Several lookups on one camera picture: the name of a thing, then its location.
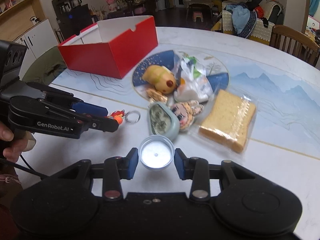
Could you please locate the red orange toy keychain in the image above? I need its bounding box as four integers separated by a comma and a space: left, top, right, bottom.
107, 110, 141, 125

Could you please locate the white round lid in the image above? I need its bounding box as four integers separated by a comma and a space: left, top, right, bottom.
138, 135, 175, 171

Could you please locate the person's left hand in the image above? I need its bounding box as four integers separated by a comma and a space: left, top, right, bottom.
0, 122, 36, 163

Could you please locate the green jacket on chair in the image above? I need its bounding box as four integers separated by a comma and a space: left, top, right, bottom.
22, 46, 67, 85

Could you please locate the bagged bread slice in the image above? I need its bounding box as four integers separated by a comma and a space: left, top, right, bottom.
199, 89, 257, 153

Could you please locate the small biscuit packet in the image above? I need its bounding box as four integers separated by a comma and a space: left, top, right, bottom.
146, 88, 168, 104

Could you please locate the teal tin with flowers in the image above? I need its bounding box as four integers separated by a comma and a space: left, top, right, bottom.
148, 102, 180, 141

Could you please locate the white cabinet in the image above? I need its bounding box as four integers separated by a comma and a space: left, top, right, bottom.
14, 19, 58, 79

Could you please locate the red cardboard box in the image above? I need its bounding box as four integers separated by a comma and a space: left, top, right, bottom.
57, 16, 158, 79

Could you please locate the yellow capybara plush toy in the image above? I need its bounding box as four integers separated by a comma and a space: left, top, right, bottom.
142, 65, 177, 94

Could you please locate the white plastic bag package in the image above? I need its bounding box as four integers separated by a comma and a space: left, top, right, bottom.
171, 50, 213, 103

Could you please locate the black water dispenser cabinet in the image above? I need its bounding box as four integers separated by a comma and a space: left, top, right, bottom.
52, 0, 94, 40

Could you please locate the pink pig plush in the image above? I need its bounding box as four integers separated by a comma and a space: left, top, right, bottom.
106, 0, 118, 12

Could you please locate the pink plastic stool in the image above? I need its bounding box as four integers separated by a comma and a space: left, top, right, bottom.
193, 11, 204, 22

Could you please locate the wooden chair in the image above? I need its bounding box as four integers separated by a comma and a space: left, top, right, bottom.
270, 25, 319, 67

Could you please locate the sofa with clothes pile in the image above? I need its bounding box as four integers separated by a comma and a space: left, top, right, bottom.
212, 0, 284, 45

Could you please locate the cartoon girl keychain figure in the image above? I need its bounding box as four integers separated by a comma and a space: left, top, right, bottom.
170, 100, 204, 132

